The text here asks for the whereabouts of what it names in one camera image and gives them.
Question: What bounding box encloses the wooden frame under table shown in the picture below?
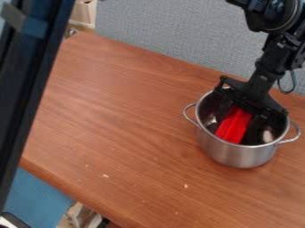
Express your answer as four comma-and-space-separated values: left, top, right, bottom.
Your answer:
56, 202, 103, 228

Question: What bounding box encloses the red plastic block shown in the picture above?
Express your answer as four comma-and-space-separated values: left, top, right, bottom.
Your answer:
215, 106, 253, 144

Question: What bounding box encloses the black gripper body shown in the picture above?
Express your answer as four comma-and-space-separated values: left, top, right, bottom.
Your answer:
215, 69, 289, 124

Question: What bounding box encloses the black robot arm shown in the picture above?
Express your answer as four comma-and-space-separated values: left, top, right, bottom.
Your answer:
214, 0, 305, 143

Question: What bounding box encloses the dark blue arm link foreground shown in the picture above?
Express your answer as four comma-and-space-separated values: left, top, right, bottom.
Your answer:
0, 0, 75, 212

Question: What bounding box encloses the stainless steel pot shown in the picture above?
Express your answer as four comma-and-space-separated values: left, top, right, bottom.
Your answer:
183, 92, 301, 168

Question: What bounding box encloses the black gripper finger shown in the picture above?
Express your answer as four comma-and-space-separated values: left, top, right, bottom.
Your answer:
215, 93, 234, 124
242, 117, 267, 145

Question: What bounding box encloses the light wooden furniture piece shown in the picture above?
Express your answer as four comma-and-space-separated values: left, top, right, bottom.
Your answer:
68, 0, 98, 31

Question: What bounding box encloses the dark object bottom corner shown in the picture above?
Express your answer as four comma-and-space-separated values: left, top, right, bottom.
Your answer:
0, 212, 31, 228

